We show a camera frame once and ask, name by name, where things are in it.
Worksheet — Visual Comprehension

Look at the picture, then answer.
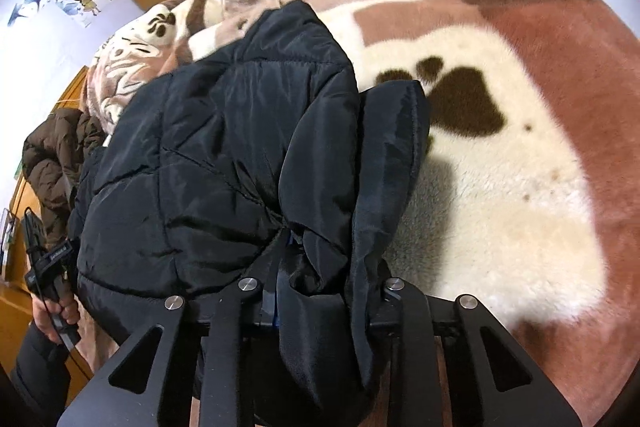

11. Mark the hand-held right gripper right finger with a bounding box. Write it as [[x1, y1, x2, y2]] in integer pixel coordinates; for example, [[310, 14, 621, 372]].
[[367, 277, 583, 427]]

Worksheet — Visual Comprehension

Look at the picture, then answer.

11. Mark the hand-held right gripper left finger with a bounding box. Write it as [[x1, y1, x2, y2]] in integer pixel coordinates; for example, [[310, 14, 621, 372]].
[[57, 234, 296, 427]]

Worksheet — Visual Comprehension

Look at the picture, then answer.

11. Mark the black puffer jacket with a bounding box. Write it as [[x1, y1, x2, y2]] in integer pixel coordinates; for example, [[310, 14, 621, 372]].
[[67, 0, 433, 427]]

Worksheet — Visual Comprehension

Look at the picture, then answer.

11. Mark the person's left forearm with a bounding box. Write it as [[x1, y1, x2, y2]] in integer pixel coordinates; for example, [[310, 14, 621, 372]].
[[10, 322, 71, 427]]

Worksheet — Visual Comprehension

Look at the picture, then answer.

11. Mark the person's left hand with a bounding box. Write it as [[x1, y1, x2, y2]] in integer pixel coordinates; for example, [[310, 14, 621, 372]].
[[32, 294, 81, 343]]

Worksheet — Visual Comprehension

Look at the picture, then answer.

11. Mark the brown puffer coat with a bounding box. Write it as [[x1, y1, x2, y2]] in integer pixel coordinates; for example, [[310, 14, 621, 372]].
[[22, 107, 108, 253]]

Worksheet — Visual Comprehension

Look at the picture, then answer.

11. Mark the brown and white printed blanket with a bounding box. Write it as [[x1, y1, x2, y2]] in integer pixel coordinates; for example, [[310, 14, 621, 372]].
[[80, 0, 640, 425]]

